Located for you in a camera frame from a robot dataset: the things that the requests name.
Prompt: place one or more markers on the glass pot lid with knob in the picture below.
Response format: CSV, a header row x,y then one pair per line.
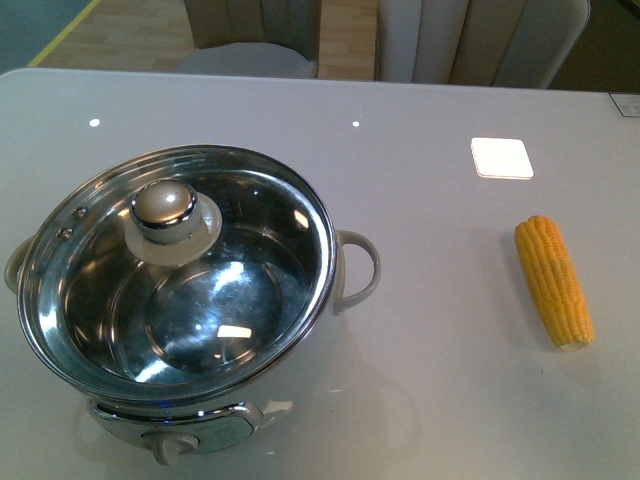
x,y
179,275

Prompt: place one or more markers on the white electric cooking pot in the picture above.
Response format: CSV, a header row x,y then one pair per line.
x,y
173,430

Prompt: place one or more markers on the table label sticker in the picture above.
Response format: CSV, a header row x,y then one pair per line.
x,y
627,104

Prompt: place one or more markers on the yellow corn cob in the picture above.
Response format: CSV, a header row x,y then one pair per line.
x,y
553,283

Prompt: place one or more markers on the left beige upholstered chair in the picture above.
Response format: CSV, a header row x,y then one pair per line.
x,y
273,39

